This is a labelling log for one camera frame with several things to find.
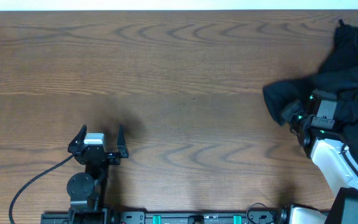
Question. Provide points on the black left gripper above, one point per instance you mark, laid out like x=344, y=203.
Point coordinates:
x=121, y=151

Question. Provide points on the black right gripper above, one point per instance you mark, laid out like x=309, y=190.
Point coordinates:
x=287, y=112

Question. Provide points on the black cloth shorts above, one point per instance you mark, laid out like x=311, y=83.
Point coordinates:
x=338, y=74

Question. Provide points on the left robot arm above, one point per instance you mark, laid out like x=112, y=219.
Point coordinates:
x=87, y=189

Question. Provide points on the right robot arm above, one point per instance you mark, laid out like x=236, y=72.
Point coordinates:
x=329, y=151

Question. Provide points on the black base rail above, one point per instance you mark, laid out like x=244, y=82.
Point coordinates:
x=256, y=216

